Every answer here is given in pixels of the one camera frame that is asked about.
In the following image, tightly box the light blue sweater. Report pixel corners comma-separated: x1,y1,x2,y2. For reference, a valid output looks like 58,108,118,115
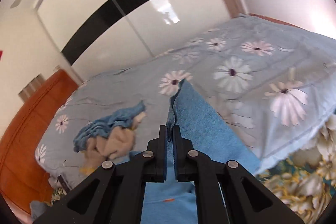
128,78,262,224

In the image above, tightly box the black smartphone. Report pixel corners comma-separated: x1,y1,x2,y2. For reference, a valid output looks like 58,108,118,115
57,174,71,193

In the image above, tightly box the beige fleece garment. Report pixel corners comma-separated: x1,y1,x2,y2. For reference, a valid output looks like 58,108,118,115
80,111,146,176

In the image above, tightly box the teal floral bed blanket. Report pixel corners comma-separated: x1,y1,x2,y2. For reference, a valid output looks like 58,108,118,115
49,114,336,224

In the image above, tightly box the blue knit garment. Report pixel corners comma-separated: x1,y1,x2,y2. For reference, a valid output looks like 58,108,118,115
73,101,146,152

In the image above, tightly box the orange wooden headboard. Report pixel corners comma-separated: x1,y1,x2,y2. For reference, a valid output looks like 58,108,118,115
1,69,78,215

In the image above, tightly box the grey floral duvet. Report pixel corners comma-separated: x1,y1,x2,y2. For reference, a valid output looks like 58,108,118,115
35,16,335,186

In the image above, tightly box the white wardrobe with black stripe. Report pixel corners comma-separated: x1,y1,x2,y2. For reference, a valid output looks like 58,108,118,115
36,0,231,80

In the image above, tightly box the wall switch panel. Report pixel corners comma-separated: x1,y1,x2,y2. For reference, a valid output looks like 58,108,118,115
18,74,45,102

